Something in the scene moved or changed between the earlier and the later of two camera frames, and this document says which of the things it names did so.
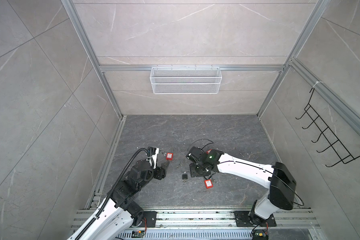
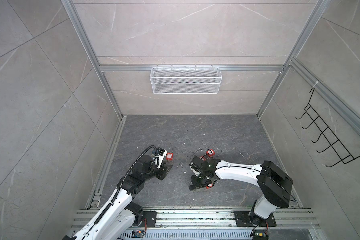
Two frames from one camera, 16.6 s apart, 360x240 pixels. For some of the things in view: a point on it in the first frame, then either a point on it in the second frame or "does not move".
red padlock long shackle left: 169,156 does not move
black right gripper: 193,172 → 195,185
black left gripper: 161,170 does not move
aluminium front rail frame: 220,224 does not move
